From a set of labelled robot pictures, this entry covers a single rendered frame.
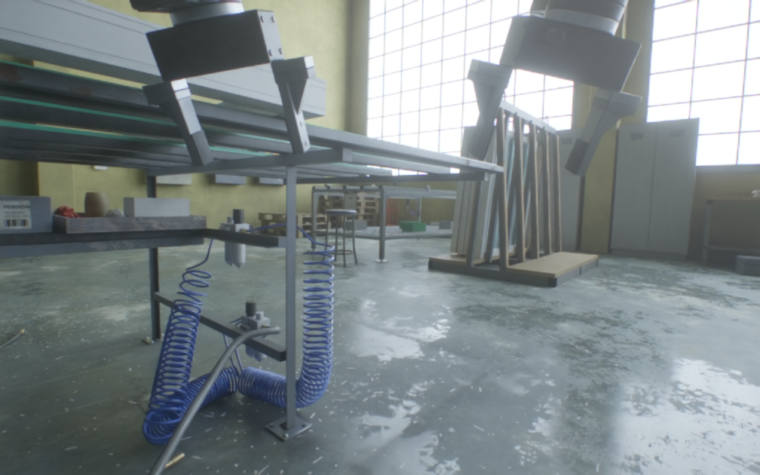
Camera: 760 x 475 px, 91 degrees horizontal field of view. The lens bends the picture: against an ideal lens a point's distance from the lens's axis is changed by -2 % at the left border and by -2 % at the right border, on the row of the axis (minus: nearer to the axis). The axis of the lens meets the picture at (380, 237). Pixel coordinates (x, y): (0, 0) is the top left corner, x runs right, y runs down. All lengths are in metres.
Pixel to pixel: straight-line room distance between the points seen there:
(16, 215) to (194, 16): 1.01
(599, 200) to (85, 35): 6.66
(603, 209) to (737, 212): 1.65
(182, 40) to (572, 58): 0.41
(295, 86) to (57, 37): 0.30
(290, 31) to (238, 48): 9.19
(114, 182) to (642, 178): 8.06
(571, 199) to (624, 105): 6.34
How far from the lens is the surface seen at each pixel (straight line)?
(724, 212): 7.16
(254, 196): 8.43
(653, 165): 6.72
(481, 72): 0.45
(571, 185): 6.88
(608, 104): 0.53
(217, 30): 0.47
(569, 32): 0.48
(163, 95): 0.53
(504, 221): 3.75
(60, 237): 1.39
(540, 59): 0.47
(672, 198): 6.67
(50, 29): 0.64
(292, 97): 0.47
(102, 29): 0.65
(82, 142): 1.28
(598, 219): 6.87
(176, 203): 1.46
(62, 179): 6.89
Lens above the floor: 0.69
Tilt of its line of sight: 5 degrees down
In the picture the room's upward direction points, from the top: 1 degrees clockwise
